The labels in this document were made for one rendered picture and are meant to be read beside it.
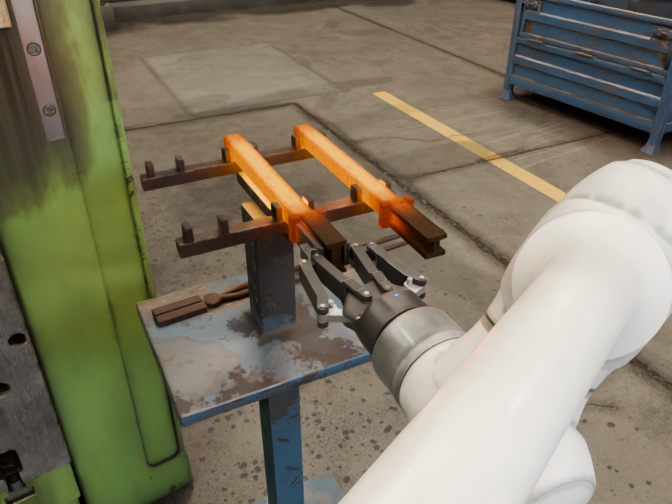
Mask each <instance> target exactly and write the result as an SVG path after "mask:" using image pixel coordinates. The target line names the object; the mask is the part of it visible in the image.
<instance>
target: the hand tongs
mask: <svg viewBox="0 0 672 504"><path fill-rule="evenodd" d="M398 238H401V237H400V236H399V235H398V234H397V233H395V234H392V235H389V236H386V237H382V238H379V239H376V240H373V241H370V242H374V243H376V244H377V245H380V244H383V243H386V242H389V241H392V240H395V239H398ZM406 245H409V244H408V243H407V242H406V241H404V240H402V241H399V242H396V243H393V244H390V245H387V246H384V247H381V248H383V249H384V250H385V251H387V252H388V251H391V250H394V249H397V248H400V247H403V246H406ZM246 288H248V281H246V282H243V283H241V284H238V285H236V286H234V287H231V288H229V289H227V290H225V291H223V292H221V293H219V294H218V293H208V294H206V295H204V297H203V298H202V299H201V297H200V296H199V295H195V296H192V297H189V298H186V299H183V300H179V301H176V302H173V303H170V304H167V305H164V306H160V307H157V308H154V309H152V315H153V317H154V318H155V320H156V322H157V324H158V326H159V327H160V328H161V327H164V326H167V325H170V324H173V323H176V322H179V321H182V320H185V319H188V318H191V317H194V316H197V315H200V314H203V313H206V312H208V310H207V308H215V307H217V306H219V305H220V304H221V302H222V301H228V300H233V299H238V298H243V297H247V296H249V289H248V290H244V291H241V290H243V289H246ZM202 300H203V301H202Z"/></svg>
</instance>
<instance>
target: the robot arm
mask: <svg viewBox="0 0 672 504"><path fill-rule="evenodd" d="M338 232H339V231H338ZM339 233H340V232H339ZM340 234H341V233H340ZM341 235H342V236H343V237H344V238H345V239H346V240H347V243H346V244H345V245H343V246H341V262H342V264H343V265H347V264H349V260H350V268H351V267H352V266H353V268H354V269H355V271H356V272H357V274H358V276H359V277H360V279H361V280H362V282H363V283H364V285H361V284H360V283H358V282H357V281H356V280H355V279H354V278H348V277H347V276H346V275H344V274H343V273H342V272H341V271H340V270H338V269H337V268H336V267H335V266H334V265H333V264H331V263H330V262H329V261H328V260H327V259H325V249H324V248H323V247H322V245H321V244H320V243H319V242H318V241H317V240H316V239H315V238H314V236H313V235H312V234H311V233H310V232H309V231H308V230H307V229H306V227H305V226H304V225H303V224H302V223H298V224H296V244H297V245H298V247H299V248H300V257H301V258H302V260H300V261H299V280H300V282H301V284H302V286H303V288H304V290H305V292H306V294H307V296H308V298H309V299H310V301H311V303H312V305H313V307H314V309H315V311H316V313H317V326H318V327H319V328H321V329H324V328H327V327H328V326H329V322H343V324H344V326H345V327H347V328H349V329H351V330H353V331H354V332H355V333H356V334H357V336H358V338H359V340H360V342H361V343H362V345H363V346H364V347H365V348H366V350H367V351H368V352H369V354H370V355H371V356H372V365H373V368H374V371H375V373H376V374H377V376H378V377H379V378H380V380H381V381H382V382H383V383H384V385H385V386H386V387H387V389H388V390H389V391H390V393H391V394H392V395H393V397H394V399H395V401H396V402H397V403H398V405H399V406H400V407H401V408H402V409H403V410H404V412H405V413H406V415H407V417H408V419H409V424H408V425H407V426H406V427H405V428H404V429H403V430H402V431H401V433H400V434H399V435H398V436H397V437H396V438H395V439H394V441H393V442H392V443H391V444H390V445H389V446H388V447H387V449H386V450H385V451H384V452H383V453H382V454H381V455H380V456H379V458H378V459H377V460H376V461H375V462H374V463H373V464H372V466H371V467H370V468H369V469H368V470H367V471H366V472H365V473H364V475H363V476H362V477H361V478H360V479H359V480H358V481H357V483H356V484H355V485H354V486H353V487H352V488H351V489H350V491H349V492H348V493H347V494H346V495H345V496H344V497H343V498H342V500H341V501H340V502H339V503H338V504H587V503H588V501H589V500H590V498H591V497H592V495H593V493H594V491H595V486H596V480H595V473H594V468H593V463H592V459H591V455H590V452H589V449H588V447H587V444H586V441H585V440H584V438H583V437H582V435H581V434H580V433H579V432H578V431H577V430H576V429H575V428H576V426H577V424H578V422H579V419H580V416H581V413H582V411H583V408H584V406H585V404H586V402H587V401H588V399H589V397H590V396H591V394H592V393H593V392H594V390H595V389H596V388H597V387H598V386H599V385H600V384H601V382H602V381H603V380H604V379H605V378H606V377H607V376H608V375H609V374H610V373H611V372H612V371H613V370H614V369H617V368H620V367H622V366H624V365H625V364H627V363H628V362H629V361H630V360H631V359H633V358H634V357H635V356H636V355H637V354H638V353H639V352H640V351H641V349H642V348H643V347H644V346H645V345H646V344H647V343H648V342H649V340H650V339H651V338H652V337H653V336H654V335H655V334H656V333H657V332H658V330H659V329H660V328H661V326H662V325H663V323H664V322H665V321H666V320H667V318H668V317H669V316H670V314H671V313H672V170H670V169H669V168H667V167H664V166H662V165H660V164H657V163H654V162H651V161H647V160H640V159H632V160H628V161H615V162H612V163H610V164H608V165H606V166H604V167H602V168H600V169H598V170H597V171H595V172H593V173H592V174H590V175H589V176H587V177H586V178H585V179H583V180H582V181H581V182H579V183H578V184H577V185H576V186H574V187H573V188H572V189H571V190H570V191H569V192H568V193H567V194H566V195H565V196H564V198H563V199H562V200H561V201H560V202H559V203H557V204H556V205H554V206H553V207H552V208H551V209H550V210H549V211H548V212H547V213H546V214H545V215H544V216H543V217H542V218H541V220H540V221H539V222H538V223H537V225H536V226H535V227H534V228H533V230H532V231H531V232H530V234H529V235H528V237H527V238H526V239H525V241H524V242H523V244H522V245H521V246H520V248H519V249H518V251H517V252H516V254H515V255H514V257H513V259H512V260H511V262H510V264H509V265H508V267H507V269H506V271H505V273H504V275H503V277H502V280H501V287H500V289H499V291H498V293H497V295H496V297H495V299H494V300H493V302H492V303H491V305H490V306H489V308H488V310H487V311H486V313H485V314H484V315H483V316H482V318H481V319H480V320H479V321H478V322H477V323H476V324H475V325H474V326H473V328H471V329H470V330H469V331H468V332H467V333H465V332H464V331H463V330H462V329H461V328H460V327H459V326H458V325H457V324H456V323H455V322H454V321H453V320H452V319H451V318H450V317H449V316H448V315H447V314H446V313H445V312H443V311H442V310H440V309H437V308H435V307H429V306H428V305H427V304H426V303H425V302H424V301H423V300H422V299H424V298H425V296H426V285H427V277H425V276H423V275H421V274H419V273H416V272H414V271H411V270H410V269H409V268H407V267H406V266H405V265H403V264H402V263H401V262H400V261H398V260H397V259H396V258H394V257H393V256H392V255H390V254H389V253H388V252H387V251H385V250H384V249H383V248H381V247H380V246H379V245H377V244H376V243H374V242H369V243H367V246H361V245H360V244H359V243H355V242H354V241H353V240H352V239H351V238H350V237H349V236H348V235H346V234H341ZM376 257H377V258H376ZM322 284H323V285H324V286H325V287H326V288H328V289H329V290H330V291H331V292H332V293H333V294H334V295H335V296H336V297H337V298H339V299H340V300H341V302H342V305H343V309H342V310H341V309H338V308H337V307H336V305H335V304H334V301H333V300H331V299H330V300H329V297H328V294H327V292H326V290H325V288H324V287H323V285H322Z"/></svg>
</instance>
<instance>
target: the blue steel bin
mask: <svg viewBox="0 0 672 504"><path fill-rule="evenodd" d="M514 85H515V86H518V87H520V88H523V89H526V90H529V91H532V92H535V93H537V94H540V95H543V96H546V97H549V98H552V99H554V100H557V101H560V102H563V103H566V104H569V105H572V106H574V107H577V108H580V109H583V110H586V111H589V112H591V113H594V114H597V115H600V116H603V117H606V118H608V119H611V120H614V121H617V122H620V123H623V124H625V125H628V126H631V127H634V128H637V129H640V130H642V131H645V132H648V133H650V137H649V140H648V142H647V143H646V145H644V146H643V147H642V148H641V149H640V150H639V151H641V152H644V153H647V154H649V155H654V154H657V153H659V152H660V145H661V144H660V142H661V140H662V137H663V135H664V134H665V133H668V132H671V131H672V0H516V7H515V13H514V20H513V27H512V34H511V41H510V47H509V54H508V61H507V68H506V75H505V81H504V89H503V92H502V93H501V95H500V96H499V97H501V98H504V99H506V100H509V99H513V98H516V97H515V94H514V91H513V89H514Z"/></svg>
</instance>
